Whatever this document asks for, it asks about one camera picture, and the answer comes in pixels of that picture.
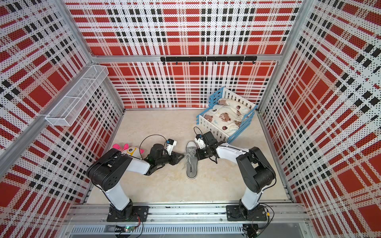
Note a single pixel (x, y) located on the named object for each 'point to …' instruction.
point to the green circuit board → (129, 228)
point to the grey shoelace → (190, 155)
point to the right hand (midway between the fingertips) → (198, 154)
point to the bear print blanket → (227, 116)
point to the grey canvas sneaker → (192, 148)
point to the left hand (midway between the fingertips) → (184, 154)
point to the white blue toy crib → (220, 135)
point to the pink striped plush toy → (133, 151)
